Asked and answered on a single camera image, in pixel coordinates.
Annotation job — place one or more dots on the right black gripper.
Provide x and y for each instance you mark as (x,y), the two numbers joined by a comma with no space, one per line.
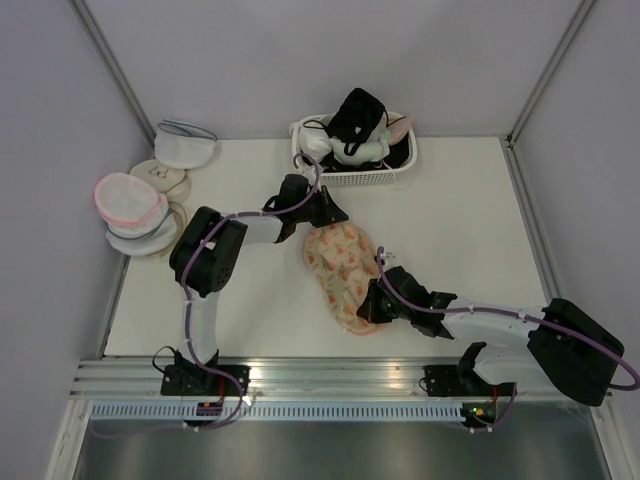
(369,310)

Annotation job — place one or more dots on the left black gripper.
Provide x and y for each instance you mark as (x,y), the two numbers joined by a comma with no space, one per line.
(331,214)

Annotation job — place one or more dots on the floral peach laundry bag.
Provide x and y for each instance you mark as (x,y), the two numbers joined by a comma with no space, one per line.
(341,257)

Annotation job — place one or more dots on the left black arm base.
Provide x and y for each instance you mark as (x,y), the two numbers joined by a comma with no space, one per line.
(184,378)

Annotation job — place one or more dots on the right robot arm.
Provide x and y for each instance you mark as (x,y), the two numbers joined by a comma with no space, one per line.
(556,347)

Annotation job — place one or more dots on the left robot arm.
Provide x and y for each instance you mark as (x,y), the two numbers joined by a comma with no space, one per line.
(204,258)

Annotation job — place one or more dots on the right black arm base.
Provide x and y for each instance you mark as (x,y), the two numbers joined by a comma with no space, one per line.
(450,381)

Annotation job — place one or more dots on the white plastic laundry basket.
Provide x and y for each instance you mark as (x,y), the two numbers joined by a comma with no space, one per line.
(401,159)

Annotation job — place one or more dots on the black bra in basket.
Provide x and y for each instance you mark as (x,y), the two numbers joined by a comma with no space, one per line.
(356,119)

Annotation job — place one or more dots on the beige flat laundry bag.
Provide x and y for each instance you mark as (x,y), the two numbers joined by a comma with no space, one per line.
(181,215)

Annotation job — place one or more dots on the beige round laundry bag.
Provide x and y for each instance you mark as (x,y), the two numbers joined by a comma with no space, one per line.
(174,183)

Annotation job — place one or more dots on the white mesh bag blue trim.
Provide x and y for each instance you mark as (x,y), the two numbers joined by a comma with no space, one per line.
(182,145)

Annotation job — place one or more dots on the grey trimmed mesh bag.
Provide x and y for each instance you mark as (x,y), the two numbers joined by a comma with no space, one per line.
(145,244)

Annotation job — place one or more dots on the pink trimmed mesh bag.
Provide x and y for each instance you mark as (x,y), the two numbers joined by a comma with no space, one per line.
(125,200)

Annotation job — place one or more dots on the white garment in basket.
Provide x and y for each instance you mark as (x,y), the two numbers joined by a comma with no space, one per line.
(314,141)

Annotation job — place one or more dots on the pink garment in basket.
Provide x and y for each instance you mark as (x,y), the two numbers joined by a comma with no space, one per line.
(398,128)

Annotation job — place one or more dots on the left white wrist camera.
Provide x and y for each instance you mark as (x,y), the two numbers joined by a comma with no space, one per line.
(309,172)

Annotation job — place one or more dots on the white slotted cable duct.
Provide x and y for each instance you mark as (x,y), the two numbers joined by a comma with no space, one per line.
(281,411)

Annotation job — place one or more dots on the right aluminium side rail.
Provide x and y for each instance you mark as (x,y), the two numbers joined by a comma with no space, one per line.
(540,249)

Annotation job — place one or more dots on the aluminium front rail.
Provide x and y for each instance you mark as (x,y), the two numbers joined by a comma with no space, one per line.
(139,378)

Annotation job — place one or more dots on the left aluminium frame post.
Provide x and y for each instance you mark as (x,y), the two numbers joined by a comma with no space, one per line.
(98,39)

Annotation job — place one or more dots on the aluminium frame post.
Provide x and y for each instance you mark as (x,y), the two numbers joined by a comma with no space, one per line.
(98,39)
(568,37)

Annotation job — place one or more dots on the right aluminium frame post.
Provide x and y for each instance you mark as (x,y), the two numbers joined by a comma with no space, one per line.
(568,37)

